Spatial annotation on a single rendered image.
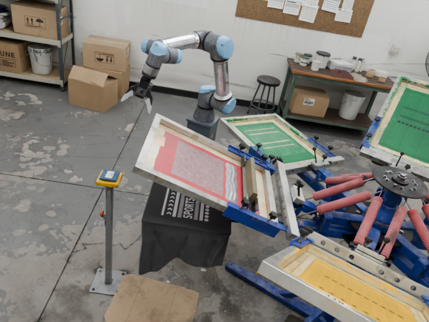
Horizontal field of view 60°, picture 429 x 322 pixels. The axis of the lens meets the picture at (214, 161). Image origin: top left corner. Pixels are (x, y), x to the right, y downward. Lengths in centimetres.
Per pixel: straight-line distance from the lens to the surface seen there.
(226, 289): 302
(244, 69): 580
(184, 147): 213
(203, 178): 197
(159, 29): 573
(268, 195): 213
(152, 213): 209
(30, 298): 298
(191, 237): 207
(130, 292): 290
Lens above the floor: 231
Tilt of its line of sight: 32 degrees down
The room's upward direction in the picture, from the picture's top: 11 degrees clockwise
